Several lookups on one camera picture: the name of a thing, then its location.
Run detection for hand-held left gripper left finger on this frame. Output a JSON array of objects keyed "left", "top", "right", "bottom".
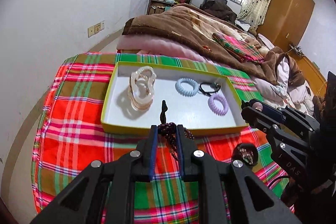
[{"left": 30, "top": 124, "right": 159, "bottom": 224}]

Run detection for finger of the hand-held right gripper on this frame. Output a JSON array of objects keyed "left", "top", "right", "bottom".
[
  {"left": 249, "top": 98, "right": 286, "bottom": 121},
  {"left": 241, "top": 101, "right": 277, "bottom": 135}
]

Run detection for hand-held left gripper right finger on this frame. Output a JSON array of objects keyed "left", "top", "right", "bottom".
[{"left": 175, "top": 124, "right": 302, "bottom": 224}]

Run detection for dark red beaded bracelet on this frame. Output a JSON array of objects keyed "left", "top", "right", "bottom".
[{"left": 159, "top": 100, "right": 196, "bottom": 161}]

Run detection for shallow yellow cardboard box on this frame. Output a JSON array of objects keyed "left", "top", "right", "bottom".
[{"left": 100, "top": 61, "right": 250, "bottom": 136}]

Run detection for purple spiral hair tie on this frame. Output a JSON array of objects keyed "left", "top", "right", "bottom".
[{"left": 208, "top": 93, "right": 229, "bottom": 117}]

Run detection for thin black hair tie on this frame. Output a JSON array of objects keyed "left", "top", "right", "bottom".
[{"left": 199, "top": 81, "right": 222, "bottom": 96}]

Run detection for clear hair claw clip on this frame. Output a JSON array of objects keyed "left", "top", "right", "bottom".
[{"left": 128, "top": 66, "right": 156, "bottom": 111}]

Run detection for blue spiral hair tie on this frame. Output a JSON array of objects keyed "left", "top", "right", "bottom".
[{"left": 175, "top": 77, "right": 199, "bottom": 96}]

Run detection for white quilt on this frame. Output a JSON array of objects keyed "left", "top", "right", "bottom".
[{"left": 249, "top": 59, "right": 315, "bottom": 117}]

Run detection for black rhinestone hair accessory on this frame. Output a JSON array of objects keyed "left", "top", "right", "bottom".
[{"left": 232, "top": 143, "right": 259, "bottom": 166}]

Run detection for folded plaid cloth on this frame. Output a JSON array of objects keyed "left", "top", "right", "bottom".
[{"left": 212, "top": 33, "right": 264, "bottom": 64}]

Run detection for colourful plaid bed cloth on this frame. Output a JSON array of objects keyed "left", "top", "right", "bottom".
[{"left": 31, "top": 53, "right": 297, "bottom": 224}]

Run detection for wooden wardrobe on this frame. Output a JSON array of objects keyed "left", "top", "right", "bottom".
[{"left": 256, "top": 0, "right": 315, "bottom": 52}]

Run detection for pink blanket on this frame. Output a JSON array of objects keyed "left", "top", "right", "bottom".
[{"left": 117, "top": 35, "right": 210, "bottom": 63}]

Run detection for dark jacket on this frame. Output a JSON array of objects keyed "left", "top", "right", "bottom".
[{"left": 200, "top": 0, "right": 238, "bottom": 22}]

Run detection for brown fleece blanket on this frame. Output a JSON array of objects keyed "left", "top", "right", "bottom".
[{"left": 122, "top": 4, "right": 306, "bottom": 86}]

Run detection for wooden shelf unit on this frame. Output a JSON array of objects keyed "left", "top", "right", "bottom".
[{"left": 146, "top": 0, "right": 195, "bottom": 15}]

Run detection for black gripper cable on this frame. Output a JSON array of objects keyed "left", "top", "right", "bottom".
[{"left": 266, "top": 174, "right": 289, "bottom": 191}]

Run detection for wall socket panel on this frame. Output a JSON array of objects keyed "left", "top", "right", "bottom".
[{"left": 87, "top": 21, "right": 105, "bottom": 38}]

